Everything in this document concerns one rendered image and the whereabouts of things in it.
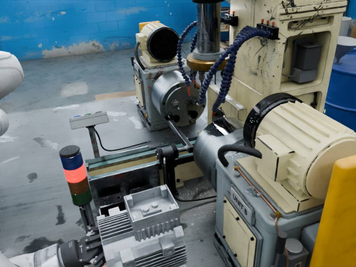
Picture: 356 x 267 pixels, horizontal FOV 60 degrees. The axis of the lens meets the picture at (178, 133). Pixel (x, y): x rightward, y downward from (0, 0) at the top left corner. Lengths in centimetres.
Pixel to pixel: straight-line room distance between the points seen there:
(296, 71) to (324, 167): 71
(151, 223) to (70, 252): 21
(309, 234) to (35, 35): 658
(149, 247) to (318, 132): 48
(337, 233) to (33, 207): 116
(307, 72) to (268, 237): 78
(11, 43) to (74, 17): 133
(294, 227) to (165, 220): 31
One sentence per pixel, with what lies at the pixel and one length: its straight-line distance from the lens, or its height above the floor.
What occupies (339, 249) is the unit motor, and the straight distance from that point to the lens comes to 81.
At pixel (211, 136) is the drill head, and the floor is 114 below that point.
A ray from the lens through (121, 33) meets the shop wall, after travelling 689.
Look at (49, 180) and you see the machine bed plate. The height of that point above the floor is 80.
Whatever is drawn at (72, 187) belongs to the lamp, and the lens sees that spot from 100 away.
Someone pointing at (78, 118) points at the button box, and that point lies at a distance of 147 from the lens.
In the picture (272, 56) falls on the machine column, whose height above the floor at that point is 135.
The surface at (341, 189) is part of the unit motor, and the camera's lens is 66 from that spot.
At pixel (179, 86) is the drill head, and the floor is 114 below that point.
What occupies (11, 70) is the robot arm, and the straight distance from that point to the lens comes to 106.
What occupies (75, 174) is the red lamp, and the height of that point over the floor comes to 115.
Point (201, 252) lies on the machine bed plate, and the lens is 114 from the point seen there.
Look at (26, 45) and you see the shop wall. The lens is 706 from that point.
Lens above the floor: 169
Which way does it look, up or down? 30 degrees down
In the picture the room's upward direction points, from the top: 3 degrees counter-clockwise
